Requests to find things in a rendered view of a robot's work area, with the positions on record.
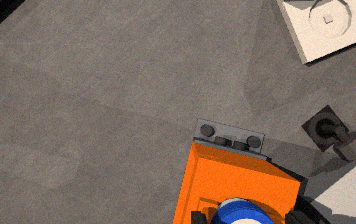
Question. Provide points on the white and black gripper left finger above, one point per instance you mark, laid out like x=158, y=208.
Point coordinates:
x=198, y=218

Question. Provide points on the white push-button box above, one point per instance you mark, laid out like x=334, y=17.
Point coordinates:
x=329, y=193

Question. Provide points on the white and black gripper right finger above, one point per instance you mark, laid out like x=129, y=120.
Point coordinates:
x=297, y=217

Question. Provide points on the beige tray with round nests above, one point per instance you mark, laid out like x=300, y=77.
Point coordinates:
x=319, y=27

